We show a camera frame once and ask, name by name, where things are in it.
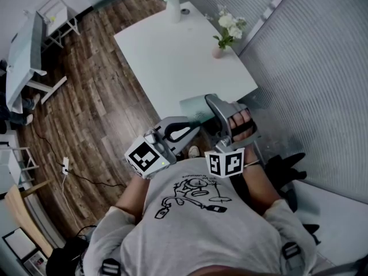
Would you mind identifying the light wooden desk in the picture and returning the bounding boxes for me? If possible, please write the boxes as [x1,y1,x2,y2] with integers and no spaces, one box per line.
[4,184,54,258]

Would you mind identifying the aqua dimpled glass cup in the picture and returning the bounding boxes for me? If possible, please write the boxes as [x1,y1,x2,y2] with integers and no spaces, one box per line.
[179,94,216,124]

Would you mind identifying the white flowers with green leaves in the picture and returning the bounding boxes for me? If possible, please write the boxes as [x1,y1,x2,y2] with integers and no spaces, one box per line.
[204,5,248,50]

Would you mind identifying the black office chair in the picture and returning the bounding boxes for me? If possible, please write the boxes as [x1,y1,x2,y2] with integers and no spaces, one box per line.
[264,153,321,246]

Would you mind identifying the white floor cable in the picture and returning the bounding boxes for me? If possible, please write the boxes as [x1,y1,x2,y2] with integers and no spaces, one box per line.
[62,173,80,227]

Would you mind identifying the black floor cable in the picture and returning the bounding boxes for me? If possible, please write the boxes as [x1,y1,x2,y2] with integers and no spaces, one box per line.
[34,131,66,166]
[66,171,127,188]

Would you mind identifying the black strap buckle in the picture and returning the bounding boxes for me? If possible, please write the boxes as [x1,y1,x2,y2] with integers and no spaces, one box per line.
[281,241,302,260]
[101,258,121,276]

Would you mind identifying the person's right forearm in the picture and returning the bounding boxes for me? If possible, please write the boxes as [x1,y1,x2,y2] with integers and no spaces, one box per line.
[231,149,281,215]

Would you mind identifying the pale blue cloth covered table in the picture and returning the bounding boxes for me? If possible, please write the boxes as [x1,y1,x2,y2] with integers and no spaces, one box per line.
[5,10,68,114]

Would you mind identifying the white shelf rack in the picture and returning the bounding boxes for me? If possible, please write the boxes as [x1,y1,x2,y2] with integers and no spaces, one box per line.
[0,133,40,192]

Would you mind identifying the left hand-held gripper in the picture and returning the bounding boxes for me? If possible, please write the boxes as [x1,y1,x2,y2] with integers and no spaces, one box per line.
[124,116,201,180]

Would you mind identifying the white wooden chair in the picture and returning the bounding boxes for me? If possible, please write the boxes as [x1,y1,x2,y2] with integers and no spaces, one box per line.
[36,0,81,49]

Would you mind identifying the person's right hand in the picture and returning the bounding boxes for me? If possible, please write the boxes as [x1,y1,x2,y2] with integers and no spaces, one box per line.
[229,109,256,142]

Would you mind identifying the black framed white board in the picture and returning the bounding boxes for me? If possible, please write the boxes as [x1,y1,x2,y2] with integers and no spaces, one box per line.
[2,228,38,260]

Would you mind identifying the white square table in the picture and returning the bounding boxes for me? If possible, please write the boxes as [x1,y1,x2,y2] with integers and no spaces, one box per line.
[113,1,259,120]

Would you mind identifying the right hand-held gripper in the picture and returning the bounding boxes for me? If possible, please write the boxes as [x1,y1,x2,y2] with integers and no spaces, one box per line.
[204,94,261,179]

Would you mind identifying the person's grey printed t-shirt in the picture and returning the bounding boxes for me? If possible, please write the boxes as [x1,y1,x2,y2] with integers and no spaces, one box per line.
[82,157,317,276]

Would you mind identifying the person's left forearm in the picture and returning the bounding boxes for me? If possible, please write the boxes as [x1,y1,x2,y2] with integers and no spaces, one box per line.
[114,172,150,220]

